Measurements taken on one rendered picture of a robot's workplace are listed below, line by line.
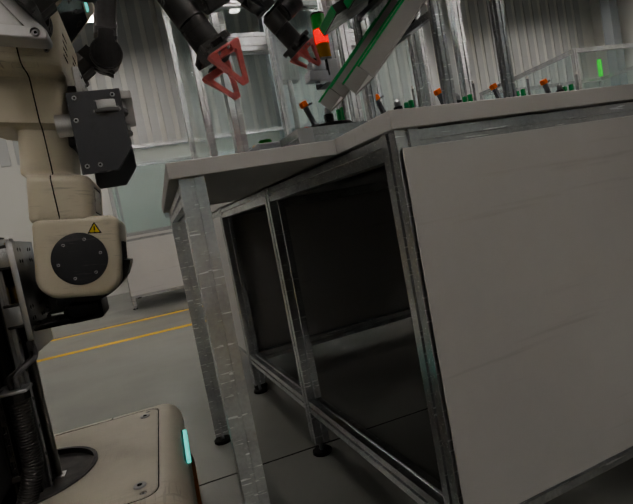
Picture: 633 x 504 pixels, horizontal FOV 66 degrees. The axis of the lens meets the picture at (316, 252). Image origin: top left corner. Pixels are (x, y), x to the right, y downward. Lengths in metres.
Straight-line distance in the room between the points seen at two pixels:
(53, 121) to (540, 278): 0.98
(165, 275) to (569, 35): 11.29
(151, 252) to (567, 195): 5.81
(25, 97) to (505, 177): 0.93
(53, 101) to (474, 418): 1.00
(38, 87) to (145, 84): 8.76
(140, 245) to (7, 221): 3.77
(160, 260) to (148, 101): 4.12
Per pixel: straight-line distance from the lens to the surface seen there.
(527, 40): 13.48
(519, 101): 0.95
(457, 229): 0.83
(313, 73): 1.59
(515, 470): 0.99
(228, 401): 0.96
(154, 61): 10.05
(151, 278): 6.47
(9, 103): 1.17
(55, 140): 1.16
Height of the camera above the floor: 0.72
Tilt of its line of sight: 4 degrees down
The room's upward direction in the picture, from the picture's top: 11 degrees counter-clockwise
